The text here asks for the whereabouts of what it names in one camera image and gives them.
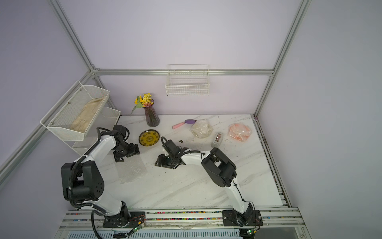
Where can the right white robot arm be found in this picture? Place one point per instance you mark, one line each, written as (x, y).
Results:
(220, 169)

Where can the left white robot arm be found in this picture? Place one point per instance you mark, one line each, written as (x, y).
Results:
(82, 182)

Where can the orange plate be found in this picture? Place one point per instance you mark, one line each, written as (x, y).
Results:
(239, 132)

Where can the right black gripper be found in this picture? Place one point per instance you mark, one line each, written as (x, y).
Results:
(160, 162)

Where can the white mesh upper shelf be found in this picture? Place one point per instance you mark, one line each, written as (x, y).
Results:
(59, 119)

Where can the clear bubble wrap sheet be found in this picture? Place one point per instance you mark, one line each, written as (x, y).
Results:
(202, 128)
(239, 132)

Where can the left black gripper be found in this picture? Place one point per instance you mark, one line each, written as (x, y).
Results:
(134, 150)

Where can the white wire wall basket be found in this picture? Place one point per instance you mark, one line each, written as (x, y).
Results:
(187, 80)

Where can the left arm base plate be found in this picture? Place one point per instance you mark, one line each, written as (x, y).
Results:
(131, 220)

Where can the yellow flower bouquet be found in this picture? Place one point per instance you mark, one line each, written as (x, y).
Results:
(144, 101)

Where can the aluminium mounting rail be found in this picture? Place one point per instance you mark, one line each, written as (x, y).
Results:
(283, 217)

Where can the dark glass vase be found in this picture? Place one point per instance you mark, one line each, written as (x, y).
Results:
(152, 118)

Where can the grey tape dispenser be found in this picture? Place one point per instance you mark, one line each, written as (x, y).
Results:
(217, 140)

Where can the white mesh lower shelf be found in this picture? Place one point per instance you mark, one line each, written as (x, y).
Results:
(107, 118)

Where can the dark yellow patterned plate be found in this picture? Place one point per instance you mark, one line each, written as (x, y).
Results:
(149, 137)

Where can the cream yellow plate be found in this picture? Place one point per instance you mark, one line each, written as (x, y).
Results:
(202, 128)

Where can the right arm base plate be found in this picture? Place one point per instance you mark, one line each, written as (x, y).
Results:
(233, 218)

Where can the beige folded cloth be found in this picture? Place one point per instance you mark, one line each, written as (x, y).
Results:
(83, 120)

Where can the pink purple scoop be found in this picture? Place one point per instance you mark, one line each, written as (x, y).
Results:
(187, 121)

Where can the white mesh shelf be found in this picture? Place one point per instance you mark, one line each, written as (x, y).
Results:
(59, 119)
(107, 118)

